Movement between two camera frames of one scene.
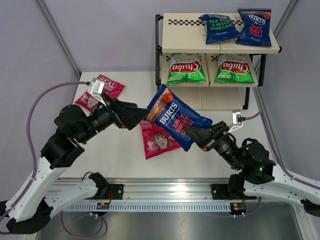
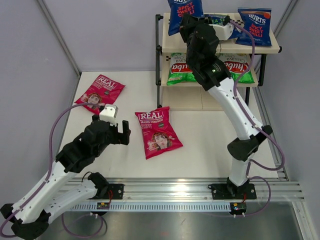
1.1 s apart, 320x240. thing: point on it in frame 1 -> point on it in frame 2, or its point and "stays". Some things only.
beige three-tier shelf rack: [178, 33] stays
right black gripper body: [213, 138] -> [193, 22]
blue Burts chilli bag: [171, 116] -> [178, 8]
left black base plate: [114, 191] stays
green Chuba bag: [233, 68] stays
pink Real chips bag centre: [157, 140] stays
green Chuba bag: [185, 68] stays
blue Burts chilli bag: [257, 26] stays
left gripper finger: [130, 114] -> [124, 137]
